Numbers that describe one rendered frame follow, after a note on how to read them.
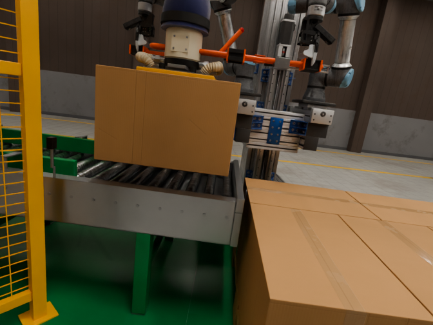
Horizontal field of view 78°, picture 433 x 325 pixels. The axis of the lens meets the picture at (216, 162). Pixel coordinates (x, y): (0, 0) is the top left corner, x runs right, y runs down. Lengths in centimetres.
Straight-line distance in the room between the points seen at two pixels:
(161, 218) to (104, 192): 25
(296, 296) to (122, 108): 94
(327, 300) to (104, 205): 86
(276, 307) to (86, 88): 743
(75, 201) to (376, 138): 817
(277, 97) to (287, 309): 153
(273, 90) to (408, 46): 726
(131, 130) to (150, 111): 12
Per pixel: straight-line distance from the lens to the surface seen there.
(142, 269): 127
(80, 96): 788
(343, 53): 190
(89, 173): 148
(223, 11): 192
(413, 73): 912
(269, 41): 206
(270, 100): 195
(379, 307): 83
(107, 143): 126
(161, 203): 110
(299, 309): 74
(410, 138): 929
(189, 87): 114
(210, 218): 109
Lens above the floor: 98
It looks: 14 degrees down
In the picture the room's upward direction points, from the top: 7 degrees clockwise
